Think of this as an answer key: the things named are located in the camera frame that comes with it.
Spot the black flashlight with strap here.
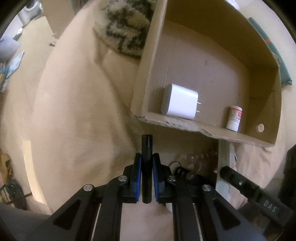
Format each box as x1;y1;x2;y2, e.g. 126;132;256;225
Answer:
169;161;191;180

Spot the white remote control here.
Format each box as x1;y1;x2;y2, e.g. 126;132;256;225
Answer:
215;140;236;202

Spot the white power adapter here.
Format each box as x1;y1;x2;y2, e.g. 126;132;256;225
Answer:
161;84;201;120

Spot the white pill bottle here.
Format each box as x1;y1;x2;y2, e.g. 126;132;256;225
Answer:
226;105;242;132

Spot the brown cardboard box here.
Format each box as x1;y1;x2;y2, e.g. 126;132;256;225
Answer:
131;1;281;147

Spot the teal cushion on right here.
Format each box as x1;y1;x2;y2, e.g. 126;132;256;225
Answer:
248;18;292;87

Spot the black white knitted blanket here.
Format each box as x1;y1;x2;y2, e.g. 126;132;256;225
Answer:
93;1;157;58

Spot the bathroom scale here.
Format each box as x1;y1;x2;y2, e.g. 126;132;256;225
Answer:
6;51;24;79

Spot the grey laundry bag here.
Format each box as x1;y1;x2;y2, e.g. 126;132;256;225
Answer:
0;35;20;63

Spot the white washing machine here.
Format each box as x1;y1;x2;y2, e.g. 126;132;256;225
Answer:
18;0;43;26

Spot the beige bed frame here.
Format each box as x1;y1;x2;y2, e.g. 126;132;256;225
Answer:
40;0;82;39

